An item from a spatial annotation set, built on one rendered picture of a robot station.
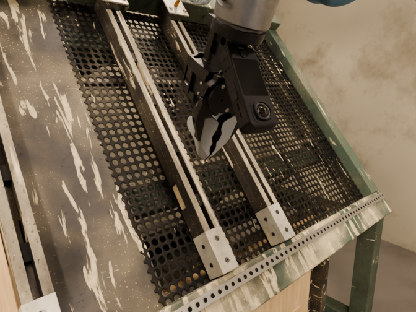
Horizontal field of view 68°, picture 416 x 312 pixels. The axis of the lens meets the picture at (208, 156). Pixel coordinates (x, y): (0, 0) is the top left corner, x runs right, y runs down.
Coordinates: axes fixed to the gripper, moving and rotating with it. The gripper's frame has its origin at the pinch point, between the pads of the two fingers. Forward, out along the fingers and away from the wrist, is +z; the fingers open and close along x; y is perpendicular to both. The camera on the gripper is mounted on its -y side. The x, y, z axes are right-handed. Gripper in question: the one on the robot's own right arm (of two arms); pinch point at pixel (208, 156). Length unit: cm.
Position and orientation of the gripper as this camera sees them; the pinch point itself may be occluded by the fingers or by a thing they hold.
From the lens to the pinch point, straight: 50.0
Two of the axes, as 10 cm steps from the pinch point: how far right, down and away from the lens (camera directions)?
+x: -8.3, 1.2, -5.4
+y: -4.9, -6.1, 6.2
